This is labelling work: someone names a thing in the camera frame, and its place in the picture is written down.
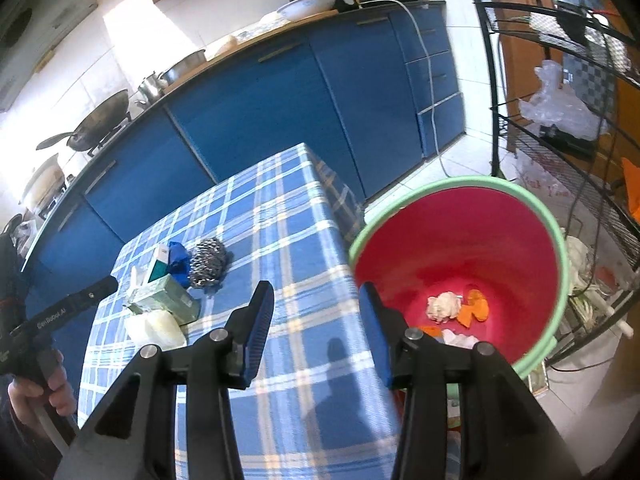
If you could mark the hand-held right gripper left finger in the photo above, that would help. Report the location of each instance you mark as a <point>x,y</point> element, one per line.
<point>255,340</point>

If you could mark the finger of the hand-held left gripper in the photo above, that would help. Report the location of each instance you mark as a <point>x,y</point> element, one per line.
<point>95,291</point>

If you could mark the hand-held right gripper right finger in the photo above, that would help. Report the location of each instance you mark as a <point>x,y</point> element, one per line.
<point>372,330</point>

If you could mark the pale yellow sponge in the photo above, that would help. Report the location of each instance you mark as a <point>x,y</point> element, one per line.
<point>152,330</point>

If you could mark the small green white box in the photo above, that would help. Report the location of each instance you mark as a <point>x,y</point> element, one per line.
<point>161,262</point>

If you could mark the green tissue box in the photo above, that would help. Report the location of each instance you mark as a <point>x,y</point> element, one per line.
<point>167,300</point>

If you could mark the cream tissue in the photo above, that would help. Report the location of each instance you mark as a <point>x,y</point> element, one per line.
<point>442,306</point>

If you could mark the blue plastic wrapper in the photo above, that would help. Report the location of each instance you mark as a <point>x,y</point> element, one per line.
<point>179,260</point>

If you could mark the steel wool scourer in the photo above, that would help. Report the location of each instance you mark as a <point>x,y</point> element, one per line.
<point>207,262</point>

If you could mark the red bucket with green rim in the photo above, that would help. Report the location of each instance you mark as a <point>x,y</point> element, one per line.
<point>450,240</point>

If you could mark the person's left hand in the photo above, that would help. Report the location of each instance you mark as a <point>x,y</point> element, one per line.
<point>35,402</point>

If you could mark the blue plaid tablecloth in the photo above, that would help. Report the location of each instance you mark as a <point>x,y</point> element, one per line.
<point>300,270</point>

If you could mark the pile of dishes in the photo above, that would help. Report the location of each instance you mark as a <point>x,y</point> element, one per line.
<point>17,230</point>

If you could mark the white clay pot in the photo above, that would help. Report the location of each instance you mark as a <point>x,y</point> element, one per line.
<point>42,180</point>

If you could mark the black gas stove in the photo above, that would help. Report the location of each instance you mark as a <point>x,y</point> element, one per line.
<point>107,140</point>

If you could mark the black wok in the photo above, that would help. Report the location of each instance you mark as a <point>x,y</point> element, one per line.
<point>97,125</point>

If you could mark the small steel kettle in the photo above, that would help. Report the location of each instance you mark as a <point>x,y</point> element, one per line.
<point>150,85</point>

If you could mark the white crumpled wrapper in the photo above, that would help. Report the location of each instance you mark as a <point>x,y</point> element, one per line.
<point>580,255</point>

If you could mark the green scallions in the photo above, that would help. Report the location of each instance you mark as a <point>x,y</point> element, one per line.
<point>592,300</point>

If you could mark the white printed plastic bag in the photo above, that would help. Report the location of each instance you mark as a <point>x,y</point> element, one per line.
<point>540,175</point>

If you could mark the glass jar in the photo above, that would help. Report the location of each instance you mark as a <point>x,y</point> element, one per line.
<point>607,280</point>

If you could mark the steel basin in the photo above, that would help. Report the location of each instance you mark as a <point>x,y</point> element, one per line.
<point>185,65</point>

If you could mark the white tube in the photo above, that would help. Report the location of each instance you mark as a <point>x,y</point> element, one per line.
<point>617,317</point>

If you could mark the blue kitchen base cabinets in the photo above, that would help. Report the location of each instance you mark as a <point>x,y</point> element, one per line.
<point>280,95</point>

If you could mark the grey range hood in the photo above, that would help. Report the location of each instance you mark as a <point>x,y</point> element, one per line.
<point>30,35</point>

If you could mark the black power adapter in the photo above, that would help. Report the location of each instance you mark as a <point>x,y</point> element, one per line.
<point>570,140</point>

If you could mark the beige food piece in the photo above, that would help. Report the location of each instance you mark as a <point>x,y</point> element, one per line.
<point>225,45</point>

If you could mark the wooden door with glass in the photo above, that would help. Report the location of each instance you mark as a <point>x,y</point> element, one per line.
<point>517,90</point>

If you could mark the clear plastic bag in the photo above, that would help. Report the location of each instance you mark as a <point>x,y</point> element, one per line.
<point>560,105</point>

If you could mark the orange paper in rack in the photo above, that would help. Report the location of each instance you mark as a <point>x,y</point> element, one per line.
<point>631,185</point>

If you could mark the white food piece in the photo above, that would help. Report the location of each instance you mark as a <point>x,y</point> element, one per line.
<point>270,16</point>

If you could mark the white bowl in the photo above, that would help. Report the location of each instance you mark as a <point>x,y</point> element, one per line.
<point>307,5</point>

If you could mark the black charger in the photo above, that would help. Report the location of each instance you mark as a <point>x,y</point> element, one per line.
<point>570,20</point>

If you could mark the white device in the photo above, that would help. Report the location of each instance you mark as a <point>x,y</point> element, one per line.
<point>600,22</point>

